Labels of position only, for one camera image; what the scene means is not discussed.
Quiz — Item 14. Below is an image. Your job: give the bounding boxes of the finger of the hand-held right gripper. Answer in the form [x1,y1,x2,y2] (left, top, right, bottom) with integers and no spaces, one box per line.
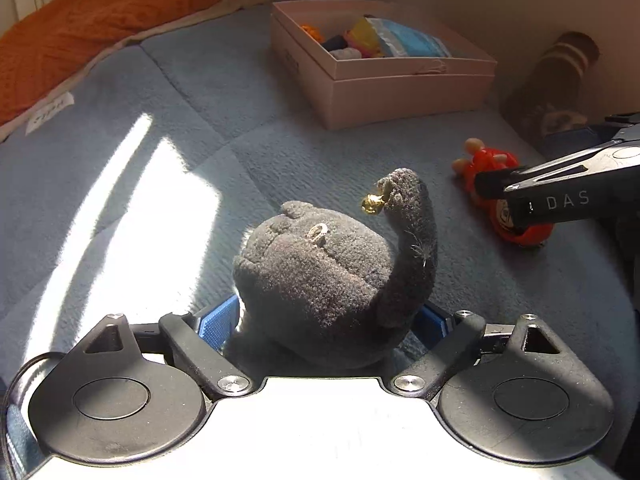
[474,121,640,196]
[502,161,640,234]

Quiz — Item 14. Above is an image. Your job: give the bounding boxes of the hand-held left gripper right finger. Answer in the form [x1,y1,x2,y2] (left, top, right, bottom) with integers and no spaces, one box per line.
[392,302,587,401]

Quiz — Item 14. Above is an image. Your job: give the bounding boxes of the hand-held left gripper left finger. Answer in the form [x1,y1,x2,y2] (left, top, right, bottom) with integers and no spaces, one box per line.
[81,294,256,402]

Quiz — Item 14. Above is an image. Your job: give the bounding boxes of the red boxing figure toy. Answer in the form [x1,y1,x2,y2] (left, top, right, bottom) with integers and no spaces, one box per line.
[451,137,556,249]

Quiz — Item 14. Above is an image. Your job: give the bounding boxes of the black plush toy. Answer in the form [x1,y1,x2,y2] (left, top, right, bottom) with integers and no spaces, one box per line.
[220,167,440,374]

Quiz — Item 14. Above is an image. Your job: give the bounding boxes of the pink cardboard box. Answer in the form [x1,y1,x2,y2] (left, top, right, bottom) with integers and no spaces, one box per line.
[269,0,499,131]

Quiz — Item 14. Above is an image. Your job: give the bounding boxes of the blue white tissue pack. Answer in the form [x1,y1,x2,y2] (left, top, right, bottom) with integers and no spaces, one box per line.
[367,17,454,59]

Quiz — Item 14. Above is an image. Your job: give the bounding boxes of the brown striped plush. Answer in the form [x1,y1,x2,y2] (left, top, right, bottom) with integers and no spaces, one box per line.
[499,31,601,146]

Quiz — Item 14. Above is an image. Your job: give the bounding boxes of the blue-grey fleece blanket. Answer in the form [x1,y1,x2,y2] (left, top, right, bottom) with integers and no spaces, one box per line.
[0,0,640,480]

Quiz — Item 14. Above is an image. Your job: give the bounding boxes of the white cloth label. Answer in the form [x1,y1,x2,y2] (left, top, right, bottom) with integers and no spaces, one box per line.
[24,90,75,134]

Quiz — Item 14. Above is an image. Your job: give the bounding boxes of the orange knitted blanket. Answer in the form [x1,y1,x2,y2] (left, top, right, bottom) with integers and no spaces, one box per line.
[0,0,229,126]

